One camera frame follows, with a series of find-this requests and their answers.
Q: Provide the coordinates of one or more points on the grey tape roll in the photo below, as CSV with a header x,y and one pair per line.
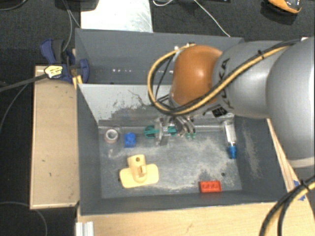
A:
x,y
112,136

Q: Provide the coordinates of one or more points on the blue toy block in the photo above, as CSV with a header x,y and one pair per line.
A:
x,y
129,140

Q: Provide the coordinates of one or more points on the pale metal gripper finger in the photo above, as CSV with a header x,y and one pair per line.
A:
x,y
166,139
158,134

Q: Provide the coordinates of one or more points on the red toy brick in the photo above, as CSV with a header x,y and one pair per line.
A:
x,y
210,187

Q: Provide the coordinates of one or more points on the black cylinder on white bracket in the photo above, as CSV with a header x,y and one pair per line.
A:
x,y
218,111

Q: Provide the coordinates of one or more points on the green looped plastic tool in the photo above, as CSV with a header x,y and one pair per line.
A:
x,y
148,131

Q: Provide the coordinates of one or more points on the pale wood board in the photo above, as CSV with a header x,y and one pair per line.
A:
x,y
54,141

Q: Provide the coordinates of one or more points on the grey metal bin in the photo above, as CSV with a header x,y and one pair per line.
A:
x,y
177,161

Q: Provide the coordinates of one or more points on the yellow plastic bracket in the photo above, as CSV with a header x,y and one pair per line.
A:
x,y
137,173

